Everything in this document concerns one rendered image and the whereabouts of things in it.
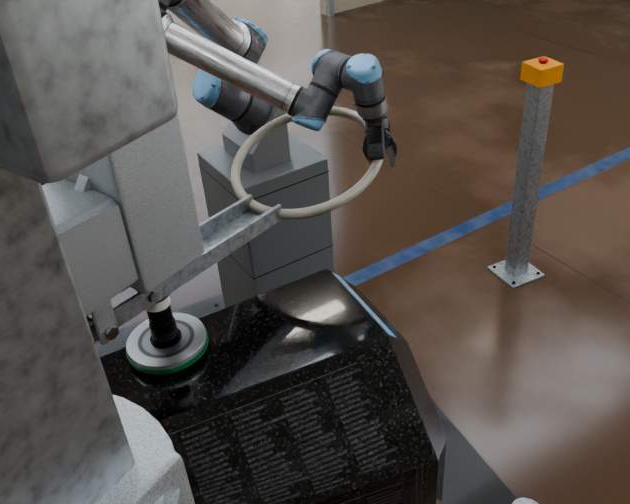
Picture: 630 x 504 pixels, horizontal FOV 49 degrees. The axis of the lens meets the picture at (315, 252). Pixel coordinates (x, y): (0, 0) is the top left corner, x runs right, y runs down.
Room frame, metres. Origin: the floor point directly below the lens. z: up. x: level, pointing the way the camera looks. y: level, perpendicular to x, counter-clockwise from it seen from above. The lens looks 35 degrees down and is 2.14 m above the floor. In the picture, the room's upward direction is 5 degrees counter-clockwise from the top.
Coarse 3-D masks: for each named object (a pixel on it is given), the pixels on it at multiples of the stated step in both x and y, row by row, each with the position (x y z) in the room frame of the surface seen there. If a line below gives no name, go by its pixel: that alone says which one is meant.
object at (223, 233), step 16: (240, 208) 1.73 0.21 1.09; (272, 208) 1.69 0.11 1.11; (208, 224) 1.63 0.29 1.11; (224, 224) 1.68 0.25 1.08; (240, 224) 1.68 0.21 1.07; (256, 224) 1.62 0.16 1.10; (272, 224) 1.67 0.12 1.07; (208, 240) 1.60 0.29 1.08; (224, 240) 1.52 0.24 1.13; (240, 240) 1.57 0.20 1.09; (208, 256) 1.47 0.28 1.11; (224, 256) 1.51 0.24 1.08; (192, 272) 1.42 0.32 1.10; (160, 288) 1.34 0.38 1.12; (176, 288) 1.37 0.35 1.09; (128, 304) 1.26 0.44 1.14; (144, 304) 1.29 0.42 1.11; (128, 320) 1.25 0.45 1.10; (96, 336) 1.18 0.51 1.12; (112, 336) 1.17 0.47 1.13
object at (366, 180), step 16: (336, 112) 2.09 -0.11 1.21; (352, 112) 2.05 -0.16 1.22; (272, 128) 2.10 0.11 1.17; (240, 160) 1.97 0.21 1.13; (368, 176) 1.76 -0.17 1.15; (240, 192) 1.82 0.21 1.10; (352, 192) 1.71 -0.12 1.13; (256, 208) 1.74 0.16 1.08; (304, 208) 1.69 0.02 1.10; (320, 208) 1.68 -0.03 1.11; (336, 208) 1.69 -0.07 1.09
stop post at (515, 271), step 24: (528, 72) 2.70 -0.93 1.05; (552, 72) 2.66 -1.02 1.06; (528, 96) 2.71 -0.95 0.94; (528, 120) 2.70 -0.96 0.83; (528, 144) 2.68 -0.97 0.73; (528, 168) 2.67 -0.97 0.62; (528, 192) 2.67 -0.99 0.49; (528, 216) 2.68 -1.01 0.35; (528, 240) 2.68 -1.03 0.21; (504, 264) 2.77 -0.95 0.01; (528, 264) 2.76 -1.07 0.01
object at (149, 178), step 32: (160, 128) 1.36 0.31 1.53; (128, 160) 1.28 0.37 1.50; (160, 160) 1.34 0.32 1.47; (128, 192) 1.26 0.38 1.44; (160, 192) 1.33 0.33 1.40; (192, 192) 1.40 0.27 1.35; (128, 224) 1.25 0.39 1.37; (160, 224) 1.31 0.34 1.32; (192, 224) 1.38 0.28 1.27; (160, 256) 1.30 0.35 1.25; (192, 256) 1.37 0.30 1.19
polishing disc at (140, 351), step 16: (176, 320) 1.46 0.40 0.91; (192, 320) 1.46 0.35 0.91; (144, 336) 1.41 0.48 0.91; (192, 336) 1.39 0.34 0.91; (128, 352) 1.35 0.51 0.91; (144, 352) 1.34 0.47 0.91; (160, 352) 1.34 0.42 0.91; (176, 352) 1.33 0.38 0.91; (192, 352) 1.33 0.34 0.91; (160, 368) 1.29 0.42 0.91
